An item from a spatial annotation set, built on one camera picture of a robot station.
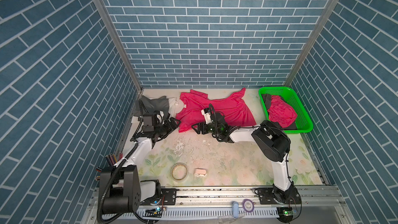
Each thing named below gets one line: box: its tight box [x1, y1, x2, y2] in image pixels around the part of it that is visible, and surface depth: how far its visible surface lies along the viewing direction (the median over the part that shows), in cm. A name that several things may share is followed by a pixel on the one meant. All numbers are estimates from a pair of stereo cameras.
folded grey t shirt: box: [133, 95, 170, 119], surface depth 107 cm
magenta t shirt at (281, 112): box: [267, 94, 298, 129], surface depth 98 cm
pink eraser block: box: [193, 168, 207, 177], surface depth 81 cm
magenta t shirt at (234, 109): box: [176, 87, 257, 134], surface depth 111 cm
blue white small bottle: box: [231, 201, 239, 219], surface depth 70 cm
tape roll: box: [171, 162, 189, 181], surface depth 83 cm
